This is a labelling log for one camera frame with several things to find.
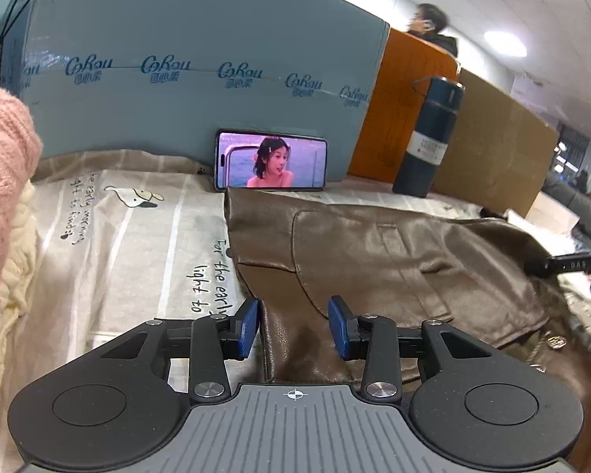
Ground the beige printed bed sheet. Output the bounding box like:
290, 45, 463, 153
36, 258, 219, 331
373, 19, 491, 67
0, 149, 484, 473

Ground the person on phone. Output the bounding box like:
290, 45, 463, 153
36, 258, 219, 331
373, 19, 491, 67
408, 3, 458, 58

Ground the brown leather jacket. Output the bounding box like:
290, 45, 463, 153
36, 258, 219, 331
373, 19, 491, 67
225, 189, 591, 472

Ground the cream knitted garment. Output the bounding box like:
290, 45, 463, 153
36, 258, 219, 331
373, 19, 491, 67
0, 182, 37, 389

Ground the brown cardboard box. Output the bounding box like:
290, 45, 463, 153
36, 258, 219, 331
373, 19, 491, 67
432, 69, 558, 217

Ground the dark teal thermos bottle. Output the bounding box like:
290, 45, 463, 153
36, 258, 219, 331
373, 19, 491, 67
392, 77, 465, 197

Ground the smartphone with lit screen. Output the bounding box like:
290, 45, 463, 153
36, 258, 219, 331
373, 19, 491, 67
213, 130, 327, 191

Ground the blue cardboard box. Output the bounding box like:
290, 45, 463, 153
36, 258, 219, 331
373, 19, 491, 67
0, 0, 390, 181

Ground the orange board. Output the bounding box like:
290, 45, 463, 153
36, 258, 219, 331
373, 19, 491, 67
348, 29, 460, 184

